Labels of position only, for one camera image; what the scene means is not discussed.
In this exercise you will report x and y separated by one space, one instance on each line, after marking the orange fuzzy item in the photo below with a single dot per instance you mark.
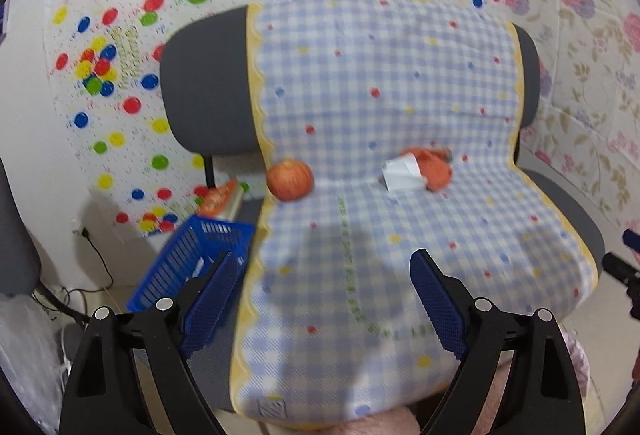
437 170

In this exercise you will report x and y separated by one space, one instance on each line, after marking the dark grey chair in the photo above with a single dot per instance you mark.
15 240

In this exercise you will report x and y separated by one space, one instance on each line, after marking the floral print sheet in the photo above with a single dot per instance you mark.
590 65

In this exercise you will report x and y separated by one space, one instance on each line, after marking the white paper piece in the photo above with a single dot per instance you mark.
402 174

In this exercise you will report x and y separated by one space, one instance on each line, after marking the blue checkered cloth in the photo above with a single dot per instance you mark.
375 65

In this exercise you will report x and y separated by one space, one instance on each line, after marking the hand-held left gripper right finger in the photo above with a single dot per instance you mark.
440 300

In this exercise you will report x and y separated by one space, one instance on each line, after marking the grey office chair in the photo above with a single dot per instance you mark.
210 90

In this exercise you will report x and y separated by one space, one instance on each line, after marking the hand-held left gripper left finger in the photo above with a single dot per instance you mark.
210 305

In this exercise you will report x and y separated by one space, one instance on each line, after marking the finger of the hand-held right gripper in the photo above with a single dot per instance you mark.
632 239
620 267

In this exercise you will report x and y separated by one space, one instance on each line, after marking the clear plastic bag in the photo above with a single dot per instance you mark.
25 355

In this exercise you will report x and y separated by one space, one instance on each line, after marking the blue plastic basket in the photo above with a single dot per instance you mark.
200 240

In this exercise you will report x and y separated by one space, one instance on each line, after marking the red apple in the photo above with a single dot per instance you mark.
290 180

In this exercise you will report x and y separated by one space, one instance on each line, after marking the orange booklet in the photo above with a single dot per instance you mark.
220 197

